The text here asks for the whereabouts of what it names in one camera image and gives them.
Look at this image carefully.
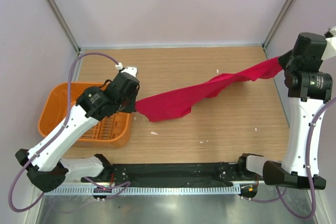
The red t shirt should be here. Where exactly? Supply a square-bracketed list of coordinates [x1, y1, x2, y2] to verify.
[135, 58, 282, 122]

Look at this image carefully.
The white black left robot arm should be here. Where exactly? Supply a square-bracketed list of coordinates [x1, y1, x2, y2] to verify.
[15, 67, 140, 193]

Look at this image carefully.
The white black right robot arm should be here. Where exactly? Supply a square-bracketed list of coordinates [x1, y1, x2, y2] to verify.
[236, 28, 335, 190]

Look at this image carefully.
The orange plastic basket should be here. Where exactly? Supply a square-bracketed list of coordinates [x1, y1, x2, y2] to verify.
[37, 82, 133, 148]

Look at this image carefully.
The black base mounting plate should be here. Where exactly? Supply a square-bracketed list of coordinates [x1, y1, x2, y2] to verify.
[92, 162, 261, 188]

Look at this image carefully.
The white slotted cable duct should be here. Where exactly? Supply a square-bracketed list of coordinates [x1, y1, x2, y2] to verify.
[45, 184, 240, 196]

